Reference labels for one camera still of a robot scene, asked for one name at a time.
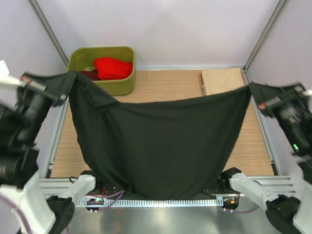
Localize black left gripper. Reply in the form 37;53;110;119
18;69;78;141

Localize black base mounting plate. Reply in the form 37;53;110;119
95;176;241;196

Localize folded beige t shirt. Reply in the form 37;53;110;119
201;67;245;96

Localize olive green plastic bin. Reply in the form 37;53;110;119
67;46;136;95

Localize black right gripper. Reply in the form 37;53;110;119
246;79;309;150

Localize slotted grey cable duct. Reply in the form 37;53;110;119
77;197;224;208

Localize black t shirt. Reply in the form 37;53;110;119
69;74;251;200

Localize red t shirt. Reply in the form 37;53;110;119
94;57;133;80

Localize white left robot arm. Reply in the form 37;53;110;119
0;61;103;234

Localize dark maroon t shirt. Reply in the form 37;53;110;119
80;70;100;81

